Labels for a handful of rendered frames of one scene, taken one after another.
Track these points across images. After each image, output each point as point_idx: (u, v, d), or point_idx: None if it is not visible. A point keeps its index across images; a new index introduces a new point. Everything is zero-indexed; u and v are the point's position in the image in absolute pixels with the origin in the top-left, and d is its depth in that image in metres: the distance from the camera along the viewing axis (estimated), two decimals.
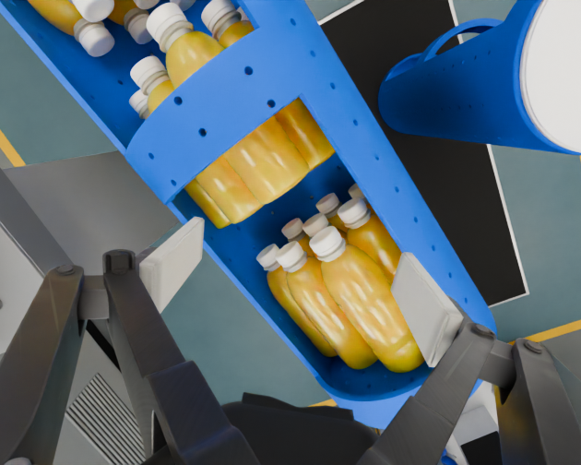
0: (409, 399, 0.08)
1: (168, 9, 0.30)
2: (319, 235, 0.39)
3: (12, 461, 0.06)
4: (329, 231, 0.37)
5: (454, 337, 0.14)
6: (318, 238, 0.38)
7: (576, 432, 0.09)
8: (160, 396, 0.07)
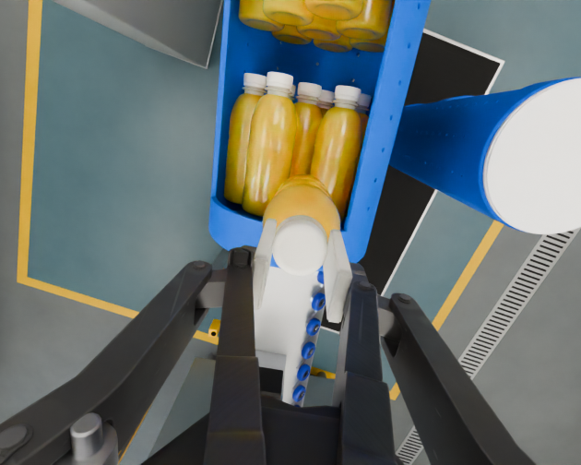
0: (348, 376, 0.09)
1: None
2: (295, 246, 0.22)
3: (90, 415, 0.07)
4: (314, 262, 0.22)
5: (346, 293, 0.16)
6: (292, 255, 0.22)
7: (457, 366, 0.11)
8: (217, 376, 0.08)
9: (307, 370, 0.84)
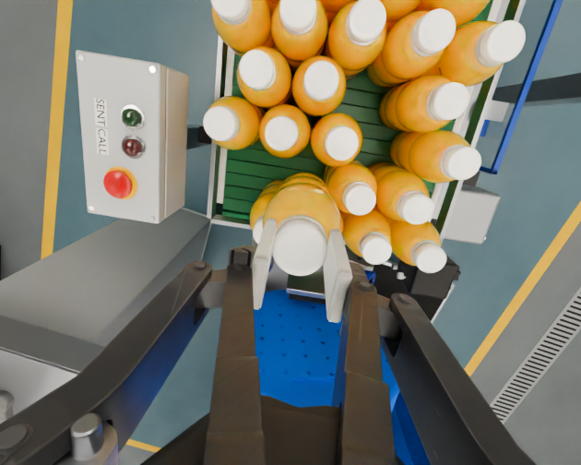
0: (348, 376, 0.09)
1: None
2: (295, 246, 0.22)
3: (90, 415, 0.07)
4: (314, 262, 0.22)
5: (346, 293, 0.16)
6: (292, 255, 0.22)
7: (457, 366, 0.11)
8: (217, 375, 0.08)
9: None
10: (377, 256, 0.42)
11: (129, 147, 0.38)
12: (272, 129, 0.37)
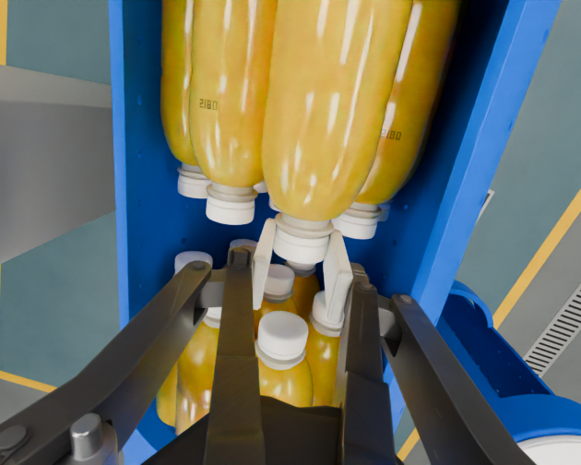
0: (349, 376, 0.09)
1: (297, 347, 0.23)
2: None
3: (90, 415, 0.07)
4: None
5: (346, 293, 0.16)
6: None
7: (458, 366, 0.11)
8: (217, 376, 0.08)
9: None
10: None
11: None
12: None
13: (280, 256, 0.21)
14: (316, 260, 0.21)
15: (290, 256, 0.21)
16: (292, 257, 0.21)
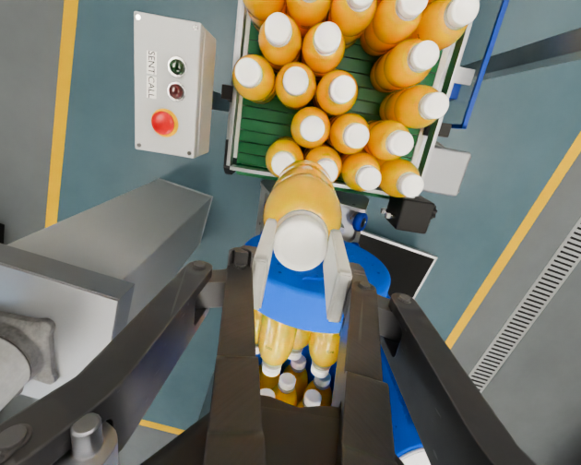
0: (348, 376, 0.09)
1: None
2: (311, 126, 0.49)
3: (90, 414, 0.07)
4: (319, 134, 0.50)
5: (346, 293, 0.16)
6: (309, 131, 0.50)
7: (457, 366, 0.11)
8: (217, 375, 0.08)
9: None
10: (370, 184, 0.52)
11: (174, 90, 0.48)
12: (289, 77, 0.47)
13: (285, 229, 0.21)
14: (321, 237, 0.21)
15: (294, 232, 0.21)
16: (297, 230, 0.21)
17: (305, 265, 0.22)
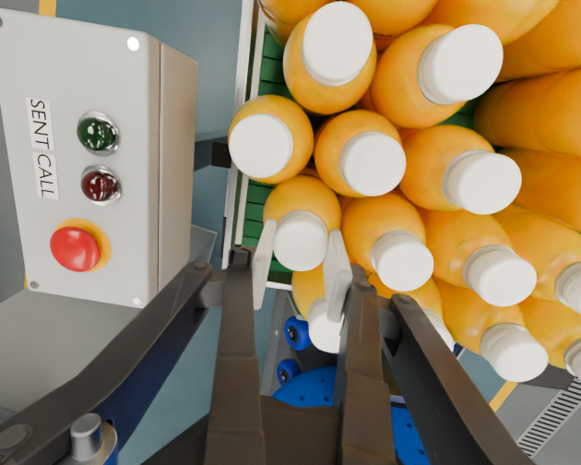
0: (348, 376, 0.09)
1: None
2: (402, 264, 0.22)
3: (90, 415, 0.07)
4: (420, 278, 0.22)
5: (346, 293, 0.16)
6: (398, 271, 0.22)
7: (458, 366, 0.11)
8: (217, 376, 0.08)
9: None
10: (521, 371, 0.24)
11: (92, 187, 0.21)
12: (360, 158, 0.19)
13: (285, 229, 0.21)
14: (321, 237, 0.21)
15: (294, 232, 0.21)
16: (297, 230, 0.21)
17: (305, 265, 0.22)
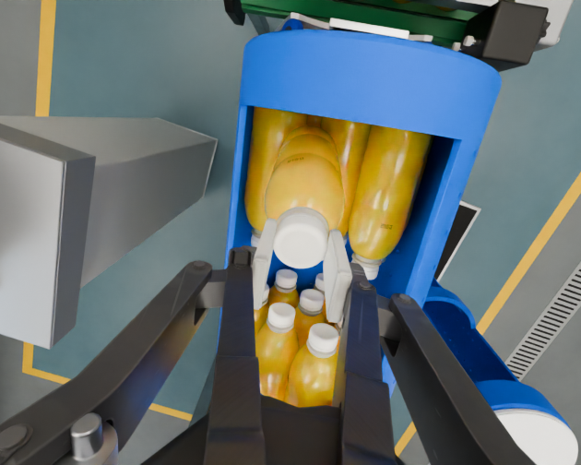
0: (348, 376, 0.09)
1: (333, 345, 0.40)
2: None
3: (90, 414, 0.07)
4: None
5: (346, 293, 0.16)
6: None
7: (457, 366, 0.11)
8: (217, 376, 0.08)
9: None
10: None
11: None
12: None
13: None
14: None
15: None
16: None
17: None
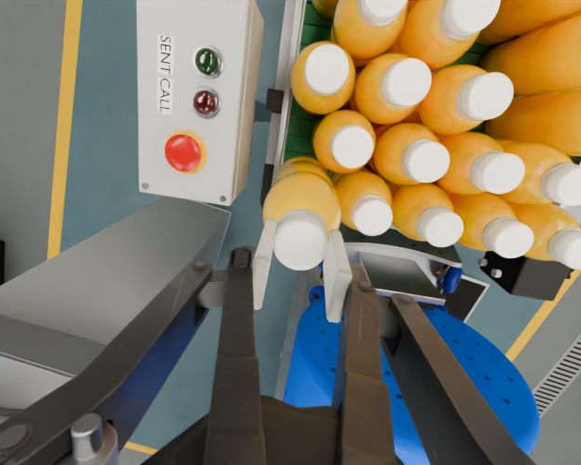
0: (348, 376, 0.09)
1: None
2: (427, 160, 0.30)
3: (90, 414, 0.07)
4: (440, 171, 0.30)
5: (345, 293, 0.16)
6: (423, 166, 0.30)
7: (457, 366, 0.11)
8: (217, 375, 0.08)
9: None
10: (514, 248, 0.32)
11: (203, 101, 0.29)
12: (398, 76, 0.27)
13: (343, 133, 0.29)
14: (369, 139, 0.29)
15: (349, 137, 0.29)
16: (351, 134, 0.29)
17: (356, 162, 0.30)
